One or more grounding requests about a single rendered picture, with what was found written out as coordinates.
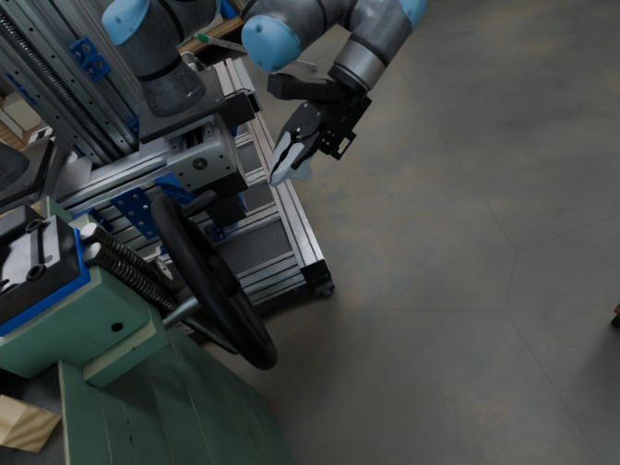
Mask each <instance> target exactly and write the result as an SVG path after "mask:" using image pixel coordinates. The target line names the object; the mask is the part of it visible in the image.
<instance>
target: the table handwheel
mask: <svg viewBox="0 0 620 465"><path fill-rule="evenodd" d="M181 209H183V208H182V207H181V206H180V205H179V204H178V203H177V202H176V201H175V200H174V199H172V198H171V197H168V196H158V197H155V198H154V200H153V201H152V203H151V205H150V213H151V217H152V220H153V223H154V226H155V228H156V231H157V233H158V235H159V237H160V238H161V241H162V243H163V245H164V247H165V249H166V251H167V253H168V255H169V257H170V258H171V260H172V262H173V263H174V265H175V267H176V268H177V270H178V272H179V273H180V275H181V277H182V278H183V280H184V281H185V283H186V285H187V286H188V287H186V288H184V289H183V290H181V291H180V292H178V293H177V294H176V295H175V296H174V297H177V300H178V305H177V306H176V308H175V309H176V311H174V312H170V313H165V312H163V311H162V310H160V308H158V309H159V312H160V315H161V320H162V323H163V325H164V328H165V331H167V330H168V329H170V328H172V327H173V326H175V325H176V324H178V323H179V322H181V321H182V320H184V319H185V318H187V317H188V316H190V315H192V314H193V313H194V312H196V310H198V309H199V308H201V307H202V308H203V309H204V311H205V312H206V313H207V315H208V316H209V318H210V319H211V321H212V322H213V323H214V325H215V326H216V327H217V328H218V330H219V331H220V332H221V334H222V335H223V336H224V337H225V339H226V340H227V341H229V342H230V343H231V345H232V346H233V347H234V348H235V349H236V350H237V351H238V352H239V353H240V354H241V355H242V356H243V357H244V358H245V359H246V360H247V361H248V362H249V363H250V364H251V365H253V366H254V367H255V368H257V369H260V370H263V371H267V370H270V369H272V368H273V367H274V366H275V365H276V363H277V361H278V354H277V350H276V348H275V345H274V343H273V340H272V338H271V337H270V335H269V333H268V330H267V329H266V327H265V325H264V323H263V321H262V320H261V318H260V316H259V314H258V313H257V311H256V309H255V308H254V306H253V305H252V303H251V302H250V300H249V298H248V297H247V295H246V294H245V292H244V290H243V288H242V284H241V282H240V281H239V280H238V278H237V276H236V275H235V273H234V272H233V270H232V268H231V267H230V266H229V264H228V263H227V262H226V260H225V259H224V258H221V256H220V254H219V253H218V252H217V250H216V249H215V247H214V246H213V245H212V243H211V242H210V241H209V239H208V238H207V236H206V235H205V234H204V233H203V232H202V231H201V229H200V228H199V227H198V226H197V224H196V223H195V222H194V220H193V219H192V218H189V219H186V218H185V216H184V215H183V213H182V212H181Z"/></svg>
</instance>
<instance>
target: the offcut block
mask: <svg viewBox="0 0 620 465"><path fill-rule="evenodd" d="M60 418H61V416H59V415H57V414H55V413H52V412H50V411H47V410H45V409H43V408H40V407H38V406H35V405H32V404H30V403H28V402H25V401H22V400H19V399H14V398H11V397H8V396H6V395H1V396H0V445H2V446H6V447H13V448H18V449H22V450H27V451H30V452H35V453H39V452H40V450H41V448H42V446H43V445H44V443H45V441H46V440H47V438H48V437H49V435H50V434H51V432H52V431H53V429H54V428H55V426H56V425H57V423H58V421H59V420H60Z"/></svg>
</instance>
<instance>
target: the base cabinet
mask: <svg viewBox="0 0 620 465"><path fill-rule="evenodd" d="M166 334H167V337H168V340H169V342H168V343H167V344H166V345H165V346H163V347H162V348H160V349H159V350H157V351H156V352H154V353H153V354H152V355H150V356H149V357H147V358H146V359H145V360H146V363H147V367H148V370H149V376H150V380H151V384H152V387H153V390H154V394H155V398H156V401H157V404H158V408H159V412H160V415H161V421H162V424H163V428H164V432H165V435H166V438H167V442H168V446H169V449H170V452H171V456H172V460H173V465H295V463H294V461H293V459H292V456H291V454H290V452H289V450H288V448H287V446H286V444H285V442H284V440H283V438H282V436H281V434H280V431H279V429H278V427H277V425H276V424H275V422H274V420H273V418H272V416H271V414H270V412H269V410H268V407H267V405H266V403H265V401H264V399H263V397H262V395H261V394H260V393H258V392H257V391H256V390H255V389H253V388H252V387H251V386H249V385H248V384H247V383H246V382H244V380H243V379H242V378H240V377H239V376H237V375H236V374H235V373H234V372H232V371H231V370H230V369H229V368H227V367H226V366H225V365H224V364H222V363H221V362H220V361H218V360H217V359H216V358H215V357H213V356H212V355H211V354H210V353H208V352H207V351H206V350H204V349H203V348H202V347H201V346H199V345H198V344H197V343H196V342H194V341H193V340H192V339H190V338H189V337H188V336H187V335H185V334H184V332H183V331H181V330H180V329H179V328H177V327H176V326H173V327H172V328H170V329H168V330H167V331H166Z"/></svg>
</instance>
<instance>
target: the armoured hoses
mask: <svg viewBox="0 0 620 465"><path fill-rule="evenodd" d="M78 237H79V240H81V241H83V242H84V243H85V244H91V245H90V246H88V247H87V249H86V250H85V251H84V253H83V255H82V259H83V261H85V263H87V264H88V265H90V266H91V267H93V266H100V267H102V268H103V269H105V270H107V271H108V272H110V273H111V274H112V275H114V276H115V277H116V278H117V279H118V280H120V281H121V282H122V283H124V284H125V285H126V286H128V287H129V288H131V289H132V290H133V291H135V292H137V293H138V294H139V295H141V296H142V297H144V299H147V300H148V301H149V302H151V303H152V304H154V305H156V306H157V307H158V308H160V310H162V311H163V312H165V313H170V312H174V311H176V309H175V308H176V306H177V305H178V300H177V297H174V296H175V295H176V294H177V293H178V292H180V291H181V290H183V289H184V288H182V287H181V286H179V284H176V282H174V281H173V280H171V279H169V277H167V276H166V275H164V274H163V273H161V272H160V271H159V270H157V269H156V268H155V267H153V266H152V265H151V264H150V263H149V262H147V261H146V260H144V259H143V258H142V257H140V256H138V255H137V254H136V253H134V251H132V250H130V248H127V246H125V245H124V244H122V243H120V241H118V240H116V238H114V237H113V236H112V235H110V234H109V233H108V232H106V231H105V230H104V229H101V227H100V226H97V224H96V223H93V222H92V223H89V224H88V225H86V226H85V227H83V228H82V230H81V231H80V233H79V236H78ZM181 322H182V323H183V324H185V325H186V326H188V327H189V328H191V329H193V330H194V331H195V332H197V333H198V334H200V335H202V336H203V337H205V338H206V339H208V340H210V341H212V342H213V343H215V344H217V345H218V346H220V347H221V348H223V349H224V350H225V351H227V352H229V353H231V354H233V355H236V354H239V352H238V351H237V350H236V349H235V348H234V347H233V346H232V345H231V343H230V342H229V341H227V340H226V339H225V337H224V336H223V335H222V334H221V332H220V331H219V330H218V328H217V327H216V326H215V325H214V323H213V322H212V321H211V319H210V318H209V316H208V315H207V313H206V312H205V311H204V309H203V308H202V307H201V308H199V309H198V310H196V312H194V313H193V314H192V315H190V316H188V317H187V318H185V319H184V320H182V321H181Z"/></svg>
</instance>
